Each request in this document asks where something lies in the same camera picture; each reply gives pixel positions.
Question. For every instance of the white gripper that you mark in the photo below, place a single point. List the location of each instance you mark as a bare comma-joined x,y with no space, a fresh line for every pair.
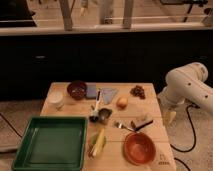
168,114

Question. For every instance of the yellow-orange apple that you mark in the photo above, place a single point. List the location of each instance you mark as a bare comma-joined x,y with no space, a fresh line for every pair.
122,102

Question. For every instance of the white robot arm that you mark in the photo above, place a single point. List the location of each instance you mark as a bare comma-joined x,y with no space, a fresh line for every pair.
185,83

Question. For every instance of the green plastic tray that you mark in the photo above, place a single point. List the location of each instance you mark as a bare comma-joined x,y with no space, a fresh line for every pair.
52,144

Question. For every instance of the black and white block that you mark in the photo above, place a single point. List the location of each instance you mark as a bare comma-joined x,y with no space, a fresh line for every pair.
141,121

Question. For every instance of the dark grape bunch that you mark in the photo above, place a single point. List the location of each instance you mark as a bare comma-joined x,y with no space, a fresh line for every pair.
138,91

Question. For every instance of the orange plastic bowl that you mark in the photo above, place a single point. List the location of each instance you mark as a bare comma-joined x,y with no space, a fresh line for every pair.
139,149

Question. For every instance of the light blue cloth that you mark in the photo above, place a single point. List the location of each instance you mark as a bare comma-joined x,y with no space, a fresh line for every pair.
108,94

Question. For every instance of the small metal cup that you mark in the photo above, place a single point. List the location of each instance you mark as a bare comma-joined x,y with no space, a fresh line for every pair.
104,113

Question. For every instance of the yellow green corn cob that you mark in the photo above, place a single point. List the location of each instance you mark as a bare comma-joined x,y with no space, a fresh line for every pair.
98,143

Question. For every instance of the dark red bowl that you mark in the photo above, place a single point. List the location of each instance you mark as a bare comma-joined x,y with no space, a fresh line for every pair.
77,89

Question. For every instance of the white cup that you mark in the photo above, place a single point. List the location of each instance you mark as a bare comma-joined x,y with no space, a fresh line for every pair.
55,99

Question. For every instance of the white handled brush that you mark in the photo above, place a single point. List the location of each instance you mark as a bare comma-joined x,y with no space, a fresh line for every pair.
94,115

